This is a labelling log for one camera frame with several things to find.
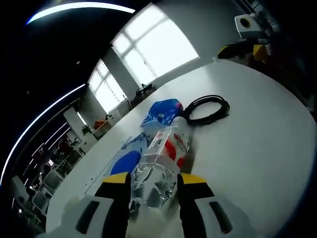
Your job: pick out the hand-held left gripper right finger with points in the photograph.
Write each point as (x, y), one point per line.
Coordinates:
(195, 205)

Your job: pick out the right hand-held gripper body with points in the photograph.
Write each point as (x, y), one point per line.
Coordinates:
(248, 27)

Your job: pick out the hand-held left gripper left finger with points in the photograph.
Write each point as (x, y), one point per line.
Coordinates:
(114, 198)

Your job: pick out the blue white wipes packet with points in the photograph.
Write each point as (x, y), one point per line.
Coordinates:
(126, 158)

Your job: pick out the clear plastic water bottle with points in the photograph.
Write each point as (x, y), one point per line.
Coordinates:
(163, 158)

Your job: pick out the blue tissue pack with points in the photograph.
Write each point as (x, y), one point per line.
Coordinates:
(161, 114)

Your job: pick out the white tabletop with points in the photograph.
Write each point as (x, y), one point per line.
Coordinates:
(247, 148)

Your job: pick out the potted green plant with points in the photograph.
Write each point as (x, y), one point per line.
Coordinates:
(86, 130)

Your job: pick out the orange object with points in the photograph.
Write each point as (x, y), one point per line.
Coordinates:
(99, 124)

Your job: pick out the large bright window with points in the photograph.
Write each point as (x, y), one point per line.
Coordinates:
(153, 44)

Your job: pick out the dark object on windowsill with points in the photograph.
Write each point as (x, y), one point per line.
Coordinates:
(146, 89)

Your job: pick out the straight ceiling light strip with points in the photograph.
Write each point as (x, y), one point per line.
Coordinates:
(32, 124)

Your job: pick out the narrow bright window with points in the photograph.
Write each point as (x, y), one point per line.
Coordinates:
(105, 85)

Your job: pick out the long curved ceiling light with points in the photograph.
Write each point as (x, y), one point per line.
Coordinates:
(79, 11)

